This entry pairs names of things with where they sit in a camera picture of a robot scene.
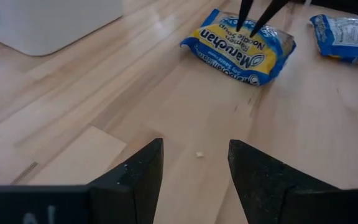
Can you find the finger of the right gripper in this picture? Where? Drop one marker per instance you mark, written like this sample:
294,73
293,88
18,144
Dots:
245,12
270,14

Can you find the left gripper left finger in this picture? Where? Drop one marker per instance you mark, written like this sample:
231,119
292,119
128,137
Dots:
120,202

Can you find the white plastic bin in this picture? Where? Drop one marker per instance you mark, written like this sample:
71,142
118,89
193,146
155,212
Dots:
48,25

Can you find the blue Maruchan ramen pack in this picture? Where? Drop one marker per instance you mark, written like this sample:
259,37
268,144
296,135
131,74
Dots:
235,53
346,37

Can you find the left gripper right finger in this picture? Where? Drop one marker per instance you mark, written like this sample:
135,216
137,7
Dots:
275,199

